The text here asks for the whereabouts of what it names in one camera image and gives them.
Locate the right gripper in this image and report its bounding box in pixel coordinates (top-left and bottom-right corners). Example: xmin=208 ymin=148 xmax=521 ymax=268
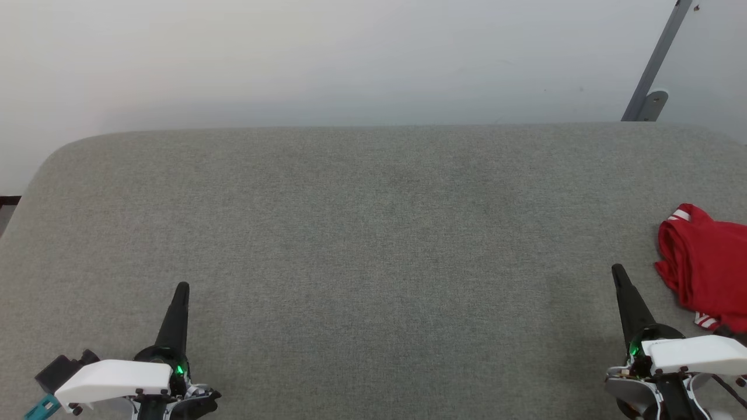
xmin=611 ymin=264 xmax=747 ymax=377

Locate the red basketball jersey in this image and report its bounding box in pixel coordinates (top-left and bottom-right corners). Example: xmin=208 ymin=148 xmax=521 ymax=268
xmin=654 ymin=203 xmax=747 ymax=334

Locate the grey fabric sofa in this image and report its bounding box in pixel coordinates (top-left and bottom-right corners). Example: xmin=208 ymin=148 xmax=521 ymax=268
xmin=0 ymin=121 xmax=747 ymax=420

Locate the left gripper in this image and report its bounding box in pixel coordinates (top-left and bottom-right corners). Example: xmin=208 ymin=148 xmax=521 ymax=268
xmin=55 ymin=282 xmax=190 ymax=407

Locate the teal left camera connector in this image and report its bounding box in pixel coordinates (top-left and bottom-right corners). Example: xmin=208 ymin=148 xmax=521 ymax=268
xmin=23 ymin=394 xmax=62 ymax=420

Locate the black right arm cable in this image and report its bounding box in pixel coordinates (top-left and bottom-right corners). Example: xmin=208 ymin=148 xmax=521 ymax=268
xmin=711 ymin=374 xmax=747 ymax=409

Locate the grey metal post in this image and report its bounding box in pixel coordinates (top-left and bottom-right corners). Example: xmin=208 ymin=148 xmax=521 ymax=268
xmin=622 ymin=0 xmax=695 ymax=122

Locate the grey post mounting plate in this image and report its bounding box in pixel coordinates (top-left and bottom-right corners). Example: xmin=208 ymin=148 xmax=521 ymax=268
xmin=636 ymin=89 xmax=669 ymax=122

